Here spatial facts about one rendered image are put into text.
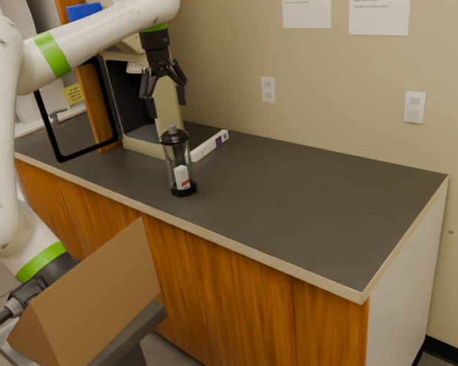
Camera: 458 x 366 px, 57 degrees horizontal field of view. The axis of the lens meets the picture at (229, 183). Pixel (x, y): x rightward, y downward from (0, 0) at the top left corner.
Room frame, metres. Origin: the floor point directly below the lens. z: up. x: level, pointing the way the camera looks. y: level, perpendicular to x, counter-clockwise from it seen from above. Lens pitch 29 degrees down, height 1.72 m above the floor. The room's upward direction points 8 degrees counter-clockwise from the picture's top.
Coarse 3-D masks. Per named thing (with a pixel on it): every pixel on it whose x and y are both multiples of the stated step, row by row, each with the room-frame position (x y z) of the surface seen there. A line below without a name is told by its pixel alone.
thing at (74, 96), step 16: (64, 80) 1.80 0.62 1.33; (80, 80) 1.84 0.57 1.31; (96, 80) 1.88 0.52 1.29; (48, 96) 1.75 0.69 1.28; (64, 96) 1.79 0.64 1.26; (80, 96) 1.83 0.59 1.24; (96, 96) 1.87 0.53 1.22; (48, 112) 1.73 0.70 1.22; (64, 112) 1.77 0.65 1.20; (80, 112) 1.82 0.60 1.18; (96, 112) 1.86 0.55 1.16; (64, 128) 1.76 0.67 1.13; (80, 128) 1.80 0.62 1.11; (96, 128) 1.85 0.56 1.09; (64, 144) 1.75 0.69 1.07; (80, 144) 1.79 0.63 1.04; (96, 144) 1.83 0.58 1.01
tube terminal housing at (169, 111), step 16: (96, 0) 1.87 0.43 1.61; (112, 0) 1.80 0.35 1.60; (144, 64) 1.72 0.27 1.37; (160, 80) 1.74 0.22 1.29; (160, 96) 1.73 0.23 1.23; (176, 96) 1.85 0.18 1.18; (160, 112) 1.72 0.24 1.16; (176, 112) 1.78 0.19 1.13; (160, 128) 1.71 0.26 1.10; (176, 128) 1.77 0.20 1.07; (128, 144) 1.89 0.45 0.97; (144, 144) 1.80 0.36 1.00; (160, 144) 1.72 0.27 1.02
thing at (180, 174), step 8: (160, 136) 1.44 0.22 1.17; (184, 144) 1.39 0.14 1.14; (168, 152) 1.38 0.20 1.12; (176, 152) 1.37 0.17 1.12; (184, 152) 1.38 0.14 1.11; (168, 160) 1.39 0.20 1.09; (176, 160) 1.37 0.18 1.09; (184, 160) 1.38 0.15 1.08; (168, 168) 1.40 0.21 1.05; (176, 168) 1.37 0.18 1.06; (184, 168) 1.38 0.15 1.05; (192, 168) 1.41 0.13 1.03; (176, 176) 1.37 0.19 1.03; (184, 176) 1.37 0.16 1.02; (192, 176) 1.40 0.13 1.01; (176, 184) 1.38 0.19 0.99; (184, 184) 1.37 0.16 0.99; (192, 184) 1.39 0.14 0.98
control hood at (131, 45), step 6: (132, 36) 1.68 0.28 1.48; (138, 36) 1.69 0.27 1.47; (120, 42) 1.67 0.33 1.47; (126, 42) 1.65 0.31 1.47; (132, 42) 1.67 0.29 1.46; (138, 42) 1.69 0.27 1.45; (120, 48) 1.72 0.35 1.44; (126, 48) 1.69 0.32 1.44; (132, 48) 1.67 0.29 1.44; (138, 48) 1.69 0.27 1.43
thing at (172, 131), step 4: (172, 124) 1.42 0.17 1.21; (168, 128) 1.41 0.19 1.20; (172, 128) 1.40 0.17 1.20; (164, 132) 1.43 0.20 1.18; (168, 132) 1.42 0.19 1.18; (172, 132) 1.40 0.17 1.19; (176, 132) 1.41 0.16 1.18; (180, 132) 1.41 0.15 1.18; (184, 132) 1.41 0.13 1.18; (164, 136) 1.40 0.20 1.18; (168, 136) 1.39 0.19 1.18; (172, 136) 1.38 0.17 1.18; (176, 136) 1.38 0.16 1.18; (180, 136) 1.39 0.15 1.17; (184, 136) 1.40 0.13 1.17; (164, 140) 1.38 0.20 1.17; (168, 140) 1.38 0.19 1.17; (172, 140) 1.37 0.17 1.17; (176, 140) 1.37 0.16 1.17
